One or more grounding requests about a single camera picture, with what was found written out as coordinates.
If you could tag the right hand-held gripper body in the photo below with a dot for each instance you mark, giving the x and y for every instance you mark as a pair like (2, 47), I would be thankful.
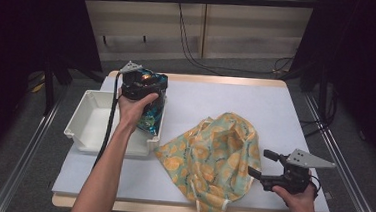
(292, 180)

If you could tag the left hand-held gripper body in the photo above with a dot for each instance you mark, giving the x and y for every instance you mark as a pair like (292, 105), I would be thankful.
(137, 85)

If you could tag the shiny blue snack bag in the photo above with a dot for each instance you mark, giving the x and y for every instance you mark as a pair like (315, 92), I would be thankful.
(153, 117)

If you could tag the green orange patterned cloth bag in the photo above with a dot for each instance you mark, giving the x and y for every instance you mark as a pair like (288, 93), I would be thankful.
(212, 154)

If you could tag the white plastic bin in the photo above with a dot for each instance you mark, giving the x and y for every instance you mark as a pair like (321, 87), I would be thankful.
(91, 126)

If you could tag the person's right hand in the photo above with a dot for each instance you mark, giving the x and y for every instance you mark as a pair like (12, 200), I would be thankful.
(299, 202)

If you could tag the person's left hand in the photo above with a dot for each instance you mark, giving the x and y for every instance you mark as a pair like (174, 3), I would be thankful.
(134, 110)

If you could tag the wooden table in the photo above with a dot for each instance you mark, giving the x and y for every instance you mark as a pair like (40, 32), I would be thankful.
(194, 78)

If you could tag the pale grey table mat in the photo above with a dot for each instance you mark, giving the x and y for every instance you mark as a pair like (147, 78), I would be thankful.
(210, 94)

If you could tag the black metal stand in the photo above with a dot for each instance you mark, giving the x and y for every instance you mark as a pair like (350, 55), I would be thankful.
(49, 89)

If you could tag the yellow floor item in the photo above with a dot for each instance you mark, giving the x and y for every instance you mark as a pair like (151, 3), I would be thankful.
(37, 87)

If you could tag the dark curtain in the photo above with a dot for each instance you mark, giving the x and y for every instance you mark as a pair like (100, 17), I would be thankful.
(362, 64)
(31, 25)

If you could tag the aluminium floor rail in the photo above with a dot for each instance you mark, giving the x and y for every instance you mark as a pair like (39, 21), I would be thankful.
(348, 177)
(21, 164)

